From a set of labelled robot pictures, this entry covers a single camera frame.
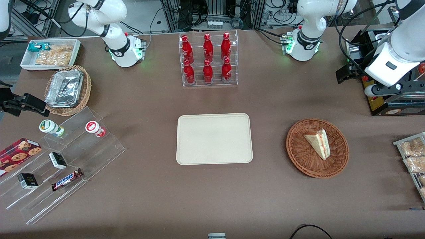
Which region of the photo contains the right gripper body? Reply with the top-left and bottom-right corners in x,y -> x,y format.
0,96 -> 24,117

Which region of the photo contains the triangular sandwich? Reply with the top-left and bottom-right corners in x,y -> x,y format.
303,129 -> 331,160

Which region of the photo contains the tray of packaged snacks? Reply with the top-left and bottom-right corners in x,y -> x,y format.
393,132 -> 425,203

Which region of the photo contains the oval light wicker basket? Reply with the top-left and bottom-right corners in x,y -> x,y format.
44,65 -> 92,116

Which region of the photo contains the round brown wicker basket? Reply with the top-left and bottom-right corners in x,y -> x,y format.
286,118 -> 350,179

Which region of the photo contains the beige rectangular tray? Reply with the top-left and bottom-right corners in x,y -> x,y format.
176,113 -> 253,165

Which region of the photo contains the black food warmer machine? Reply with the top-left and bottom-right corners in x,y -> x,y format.
345,28 -> 425,117

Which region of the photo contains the green lidded drink cup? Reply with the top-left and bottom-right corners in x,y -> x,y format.
39,119 -> 65,137

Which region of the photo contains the white rectangular snack bin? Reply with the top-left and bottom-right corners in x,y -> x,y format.
20,39 -> 81,71

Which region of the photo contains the red cookie box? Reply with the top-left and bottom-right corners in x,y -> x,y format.
0,138 -> 42,177

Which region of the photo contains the stack of foil containers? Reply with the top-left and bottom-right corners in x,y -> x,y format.
45,69 -> 84,108

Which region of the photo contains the clear bag of pastry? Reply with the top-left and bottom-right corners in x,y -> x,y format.
399,138 -> 425,156
403,156 -> 425,173

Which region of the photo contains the teal snack packet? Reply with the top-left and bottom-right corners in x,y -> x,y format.
28,42 -> 52,52

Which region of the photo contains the clear bag of crackers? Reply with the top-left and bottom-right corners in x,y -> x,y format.
35,45 -> 74,66

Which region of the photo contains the small black box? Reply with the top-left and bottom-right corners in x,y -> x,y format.
17,173 -> 39,190
49,152 -> 67,170

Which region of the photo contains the red lidded drink cup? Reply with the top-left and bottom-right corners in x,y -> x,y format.
85,121 -> 106,138

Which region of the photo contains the snickers chocolate bar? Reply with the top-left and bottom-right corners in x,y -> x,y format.
51,168 -> 83,192

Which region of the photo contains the clear acrylic stepped shelf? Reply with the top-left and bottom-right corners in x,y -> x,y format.
0,106 -> 127,225

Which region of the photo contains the red soda bottle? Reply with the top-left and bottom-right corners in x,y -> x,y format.
221,57 -> 232,83
221,32 -> 232,62
183,59 -> 195,84
203,33 -> 214,63
203,59 -> 213,84
181,35 -> 194,63

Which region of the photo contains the clear acrylic bottle rack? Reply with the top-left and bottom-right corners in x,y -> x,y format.
179,29 -> 239,87

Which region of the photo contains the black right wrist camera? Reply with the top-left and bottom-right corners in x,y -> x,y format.
23,94 -> 47,113

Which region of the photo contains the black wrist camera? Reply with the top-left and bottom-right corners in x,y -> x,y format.
335,62 -> 366,84
23,94 -> 47,113

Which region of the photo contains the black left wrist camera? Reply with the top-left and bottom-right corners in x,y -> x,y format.
335,62 -> 366,84

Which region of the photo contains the aluminium profile frame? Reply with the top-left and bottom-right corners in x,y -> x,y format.
159,0 -> 267,31

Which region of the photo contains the black cable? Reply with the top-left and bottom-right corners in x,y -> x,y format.
289,224 -> 333,239

